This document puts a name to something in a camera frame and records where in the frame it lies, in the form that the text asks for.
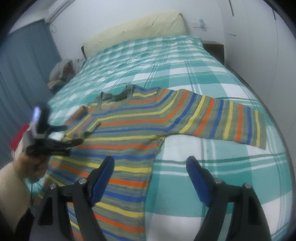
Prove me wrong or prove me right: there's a teal white plaid bedspread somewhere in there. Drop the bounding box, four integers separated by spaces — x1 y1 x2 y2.
49 35 293 240

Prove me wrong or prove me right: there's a wall socket with blue plug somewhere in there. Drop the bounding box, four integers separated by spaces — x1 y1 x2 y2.
191 19 208 31

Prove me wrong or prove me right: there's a person's left hand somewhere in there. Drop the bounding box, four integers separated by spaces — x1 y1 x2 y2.
13 152 50 179

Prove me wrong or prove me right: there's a red cloth item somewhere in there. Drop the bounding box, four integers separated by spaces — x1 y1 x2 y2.
10 124 29 153

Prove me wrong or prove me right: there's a blue grey curtain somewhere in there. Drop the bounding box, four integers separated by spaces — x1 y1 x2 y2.
0 21 61 167

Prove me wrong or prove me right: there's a multicolour striped knit sweater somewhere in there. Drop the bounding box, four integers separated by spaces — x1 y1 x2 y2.
45 84 267 240

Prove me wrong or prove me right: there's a cream fleece sleeve forearm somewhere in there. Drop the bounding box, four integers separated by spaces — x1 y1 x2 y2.
1 161 30 232

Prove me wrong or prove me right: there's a cream padded headboard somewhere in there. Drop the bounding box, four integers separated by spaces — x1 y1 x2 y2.
81 12 187 59

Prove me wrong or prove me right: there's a white wardrobe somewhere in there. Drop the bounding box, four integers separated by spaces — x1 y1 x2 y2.
222 0 296 149

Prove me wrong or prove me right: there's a dark bedside table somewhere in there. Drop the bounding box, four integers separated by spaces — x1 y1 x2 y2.
202 41 225 65

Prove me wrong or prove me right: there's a pile of clothes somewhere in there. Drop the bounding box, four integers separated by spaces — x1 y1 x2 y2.
47 59 75 94

